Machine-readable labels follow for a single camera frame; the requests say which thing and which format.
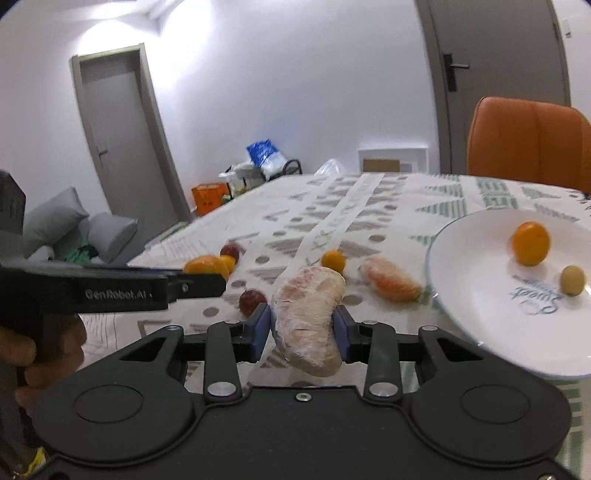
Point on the orange paper bag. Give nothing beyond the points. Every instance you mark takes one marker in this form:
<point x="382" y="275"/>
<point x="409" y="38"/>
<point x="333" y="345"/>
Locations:
<point x="210" y="196"/>

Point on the red plum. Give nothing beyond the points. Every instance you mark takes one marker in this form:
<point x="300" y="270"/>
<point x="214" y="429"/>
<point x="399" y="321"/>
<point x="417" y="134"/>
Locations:
<point x="231" y="249"/>

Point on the red plum hidden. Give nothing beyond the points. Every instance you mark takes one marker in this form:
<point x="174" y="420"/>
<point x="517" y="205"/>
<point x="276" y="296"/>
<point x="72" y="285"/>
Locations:
<point x="250" y="300"/>

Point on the large orange front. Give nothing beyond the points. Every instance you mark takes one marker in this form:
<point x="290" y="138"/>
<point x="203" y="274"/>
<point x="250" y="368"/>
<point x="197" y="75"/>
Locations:
<point x="530" y="243"/>

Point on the grey sofa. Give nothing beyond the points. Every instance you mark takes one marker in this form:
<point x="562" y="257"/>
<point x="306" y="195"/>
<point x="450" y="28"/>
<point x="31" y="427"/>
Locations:
<point x="57" y="227"/>

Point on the person left hand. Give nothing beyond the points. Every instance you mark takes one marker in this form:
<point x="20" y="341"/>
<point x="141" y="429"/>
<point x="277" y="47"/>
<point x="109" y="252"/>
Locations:
<point x="20" y="351"/>

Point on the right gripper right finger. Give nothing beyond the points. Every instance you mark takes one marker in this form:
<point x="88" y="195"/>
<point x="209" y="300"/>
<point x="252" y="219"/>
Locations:
<point x="375" y="345"/>

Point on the clear plastic bag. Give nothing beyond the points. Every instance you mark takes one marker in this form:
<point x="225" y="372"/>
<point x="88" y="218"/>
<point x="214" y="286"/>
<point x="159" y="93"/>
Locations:
<point x="331" y="167"/>

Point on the blue white plastic bag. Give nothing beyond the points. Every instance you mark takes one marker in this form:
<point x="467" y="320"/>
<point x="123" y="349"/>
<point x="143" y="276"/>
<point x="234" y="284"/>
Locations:
<point x="267" y="158"/>

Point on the grey cushion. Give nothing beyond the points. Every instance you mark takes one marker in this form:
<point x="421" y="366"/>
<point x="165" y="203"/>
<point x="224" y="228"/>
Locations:
<point x="114" y="238"/>

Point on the small mandarin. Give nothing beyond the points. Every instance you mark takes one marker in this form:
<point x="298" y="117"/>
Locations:
<point x="335" y="260"/>
<point x="229" y="262"/>

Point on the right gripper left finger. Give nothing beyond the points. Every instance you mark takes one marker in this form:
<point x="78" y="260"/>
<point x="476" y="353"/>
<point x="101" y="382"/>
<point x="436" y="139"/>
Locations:
<point x="227" y="345"/>

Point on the pomelo slice large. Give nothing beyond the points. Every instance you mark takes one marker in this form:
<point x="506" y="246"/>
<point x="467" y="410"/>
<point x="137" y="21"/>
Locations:
<point x="307" y="318"/>

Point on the black door handle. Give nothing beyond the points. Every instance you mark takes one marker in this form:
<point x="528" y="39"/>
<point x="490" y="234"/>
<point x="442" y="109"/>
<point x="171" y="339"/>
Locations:
<point x="451" y="67"/>

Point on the white ceramic plate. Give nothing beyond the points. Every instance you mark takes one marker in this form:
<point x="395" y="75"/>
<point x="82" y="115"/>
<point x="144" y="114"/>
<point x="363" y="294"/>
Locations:
<point x="516" y="312"/>

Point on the patterned white tablecloth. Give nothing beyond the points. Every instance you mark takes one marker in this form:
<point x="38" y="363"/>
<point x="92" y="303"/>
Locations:
<point x="288" y="224"/>

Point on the black metal rack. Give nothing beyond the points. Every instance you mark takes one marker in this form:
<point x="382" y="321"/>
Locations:
<point x="246" y="176"/>

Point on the pomelo slice small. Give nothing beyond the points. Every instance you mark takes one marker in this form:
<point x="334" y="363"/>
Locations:
<point x="389" y="280"/>

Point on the green plum front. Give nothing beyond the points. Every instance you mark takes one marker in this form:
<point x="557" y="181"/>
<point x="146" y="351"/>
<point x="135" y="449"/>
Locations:
<point x="572" y="280"/>

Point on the green cloth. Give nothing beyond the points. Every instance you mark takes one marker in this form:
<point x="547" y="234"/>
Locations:
<point x="85" y="254"/>

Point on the large orange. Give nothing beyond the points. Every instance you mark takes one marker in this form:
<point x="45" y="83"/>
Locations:
<point x="530" y="243"/>
<point x="207" y="264"/>

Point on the orange leather chair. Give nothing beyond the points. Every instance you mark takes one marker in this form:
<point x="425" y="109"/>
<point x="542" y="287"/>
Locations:
<point x="530" y="141"/>

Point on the grey door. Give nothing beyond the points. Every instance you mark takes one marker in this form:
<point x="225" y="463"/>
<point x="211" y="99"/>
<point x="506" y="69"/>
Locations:
<point x="126" y="139"/>
<point x="515" y="49"/>

